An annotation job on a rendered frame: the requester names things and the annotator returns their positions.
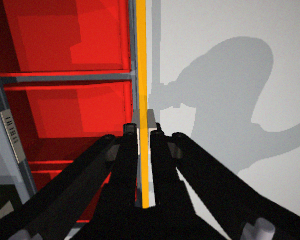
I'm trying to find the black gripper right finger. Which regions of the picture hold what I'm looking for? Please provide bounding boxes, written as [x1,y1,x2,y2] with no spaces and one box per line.
[147,109,300,240]

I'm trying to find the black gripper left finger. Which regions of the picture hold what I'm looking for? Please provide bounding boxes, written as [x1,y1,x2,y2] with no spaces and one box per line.
[0,109,140,240]

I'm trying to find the yellow bar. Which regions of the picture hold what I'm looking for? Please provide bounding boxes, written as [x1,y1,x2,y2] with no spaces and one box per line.
[136,0,149,208]

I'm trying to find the red open bin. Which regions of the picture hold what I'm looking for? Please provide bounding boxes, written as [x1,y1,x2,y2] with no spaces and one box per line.
[3,79,133,164]
[0,0,131,77]
[29,163,111,222]

